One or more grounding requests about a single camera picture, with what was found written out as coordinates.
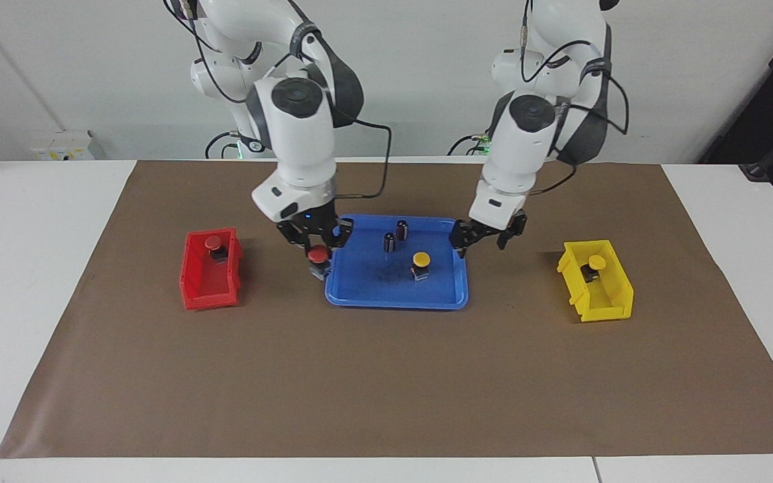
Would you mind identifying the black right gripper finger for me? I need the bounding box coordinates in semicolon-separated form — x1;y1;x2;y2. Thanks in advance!
276;221;311;254
328;215;355;252

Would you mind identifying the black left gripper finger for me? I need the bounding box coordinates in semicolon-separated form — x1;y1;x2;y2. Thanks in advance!
449;220;480;260
496;212;529;251

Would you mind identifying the blue plastic tray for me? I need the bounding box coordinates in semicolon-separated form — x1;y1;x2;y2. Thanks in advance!
325;214;470;311

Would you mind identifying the red plastic storage bin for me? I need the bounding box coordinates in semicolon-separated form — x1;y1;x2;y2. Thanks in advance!
180;228;244;311

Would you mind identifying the yellow plastic storage bin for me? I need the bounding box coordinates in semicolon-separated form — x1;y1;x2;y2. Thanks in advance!
556;239;635;323

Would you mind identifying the brown paper table mat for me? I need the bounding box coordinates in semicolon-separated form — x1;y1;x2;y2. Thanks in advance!
0;160;773;460

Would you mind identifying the black cabinet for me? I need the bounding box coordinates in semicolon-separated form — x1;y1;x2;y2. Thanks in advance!
699;0;773;199

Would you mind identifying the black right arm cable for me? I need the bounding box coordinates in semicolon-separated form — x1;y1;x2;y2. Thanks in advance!
162;0;394;200

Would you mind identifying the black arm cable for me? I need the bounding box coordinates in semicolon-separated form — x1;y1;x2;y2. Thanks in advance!
519;0;630;197
162;0;394;200

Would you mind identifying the black left base cable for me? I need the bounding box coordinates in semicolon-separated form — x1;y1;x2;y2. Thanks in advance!
447;134;491;156

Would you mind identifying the black base cable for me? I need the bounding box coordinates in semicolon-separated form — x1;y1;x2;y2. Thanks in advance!
447;134;491;156
205;131;253;160

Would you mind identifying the black right base cable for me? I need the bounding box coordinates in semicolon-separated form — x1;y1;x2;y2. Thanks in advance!
205;131;253;160

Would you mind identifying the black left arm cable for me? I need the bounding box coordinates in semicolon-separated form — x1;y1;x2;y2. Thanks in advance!
519;0;630;197

